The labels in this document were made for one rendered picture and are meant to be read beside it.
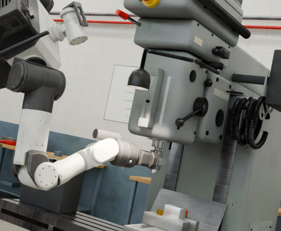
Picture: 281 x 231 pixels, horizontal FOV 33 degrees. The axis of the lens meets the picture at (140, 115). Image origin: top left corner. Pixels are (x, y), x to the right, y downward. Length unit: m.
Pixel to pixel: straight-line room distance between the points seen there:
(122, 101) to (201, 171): 5.05
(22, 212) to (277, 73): 1.12
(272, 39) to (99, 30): 2.78
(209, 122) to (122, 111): 5.24
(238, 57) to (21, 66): 0.96
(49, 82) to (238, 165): 0.91
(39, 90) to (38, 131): 0.12
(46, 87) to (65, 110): 6.26
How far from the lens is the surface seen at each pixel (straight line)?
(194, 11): 1.63
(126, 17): 1.68
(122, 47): 7.29
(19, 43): 1.50
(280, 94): 1.82
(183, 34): 1.65
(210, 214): 2.03
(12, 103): 8.58
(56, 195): 1.98
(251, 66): 2.18
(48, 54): 1.56
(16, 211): 2.02
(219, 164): 2.05
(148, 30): 1.73
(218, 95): 1.87
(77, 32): 1.59
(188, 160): 2.11
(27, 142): 1.43
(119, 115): 7.06
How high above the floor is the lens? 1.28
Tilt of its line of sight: 3 degrees up
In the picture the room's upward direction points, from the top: 11 degrees clockwise
